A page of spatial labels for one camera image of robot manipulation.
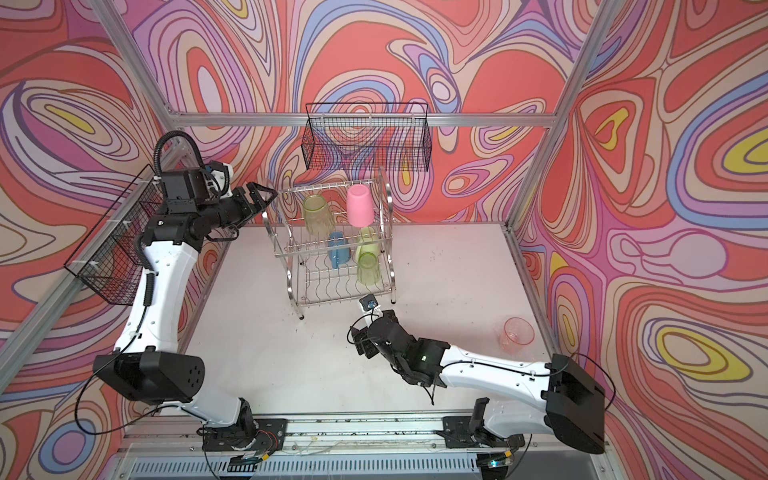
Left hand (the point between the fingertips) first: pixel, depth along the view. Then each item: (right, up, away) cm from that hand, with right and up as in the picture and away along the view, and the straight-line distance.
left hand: (269, 197), depth 72 cm
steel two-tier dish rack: (+3, -22, +26) cm, 35 cm away
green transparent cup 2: (+23, -19, +21) cm, 37 cm away
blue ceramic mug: (+13, -14, +24) cm, 31 cm away
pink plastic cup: (+22, -3, +6) cm, 23 cm away
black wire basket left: (-35, -15, -4) cm, 38 cm away
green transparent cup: (+10, -5, +7) cm, 13 cm away
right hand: (+24, -33, +6) cm, 41 cm away
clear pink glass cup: (+67, -38, +16) cm, 79 cm away
